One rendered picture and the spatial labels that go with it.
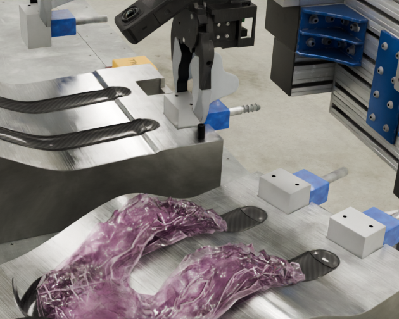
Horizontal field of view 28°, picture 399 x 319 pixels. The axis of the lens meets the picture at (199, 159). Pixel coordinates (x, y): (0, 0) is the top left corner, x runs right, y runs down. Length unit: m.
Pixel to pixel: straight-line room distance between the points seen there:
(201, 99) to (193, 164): 0.08
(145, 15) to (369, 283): 0.40
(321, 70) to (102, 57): 0.41
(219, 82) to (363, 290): 0.33
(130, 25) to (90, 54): 0.54
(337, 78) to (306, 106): 1.69
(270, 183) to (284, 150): 1.94
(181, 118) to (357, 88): 0.55
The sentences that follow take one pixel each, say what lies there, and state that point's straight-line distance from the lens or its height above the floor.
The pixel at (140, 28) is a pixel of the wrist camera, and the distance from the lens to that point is 0.95.
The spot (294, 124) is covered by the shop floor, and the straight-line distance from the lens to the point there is 3.06.
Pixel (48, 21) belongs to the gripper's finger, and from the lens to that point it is 1.21.
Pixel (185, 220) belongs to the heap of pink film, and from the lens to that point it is 0.80.
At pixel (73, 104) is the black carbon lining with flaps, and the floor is 0.88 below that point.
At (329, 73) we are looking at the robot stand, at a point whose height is 0.77.
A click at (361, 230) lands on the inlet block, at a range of 0.87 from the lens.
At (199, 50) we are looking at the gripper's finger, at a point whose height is 1.00.
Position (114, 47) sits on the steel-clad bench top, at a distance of 1.51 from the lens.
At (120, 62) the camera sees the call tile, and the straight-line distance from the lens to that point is 1.35.
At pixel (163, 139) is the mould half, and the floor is 0.89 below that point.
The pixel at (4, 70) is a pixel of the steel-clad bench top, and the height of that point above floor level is 0.80.
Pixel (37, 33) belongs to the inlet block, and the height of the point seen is 0.93.
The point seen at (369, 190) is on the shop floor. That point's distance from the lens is 2.69.
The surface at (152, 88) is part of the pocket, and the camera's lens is 1.16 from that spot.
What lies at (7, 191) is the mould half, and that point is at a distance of 0.93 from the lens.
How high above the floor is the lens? 1.35
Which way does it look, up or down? 29 degrees down
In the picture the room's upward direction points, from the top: 3 degrees clockwise
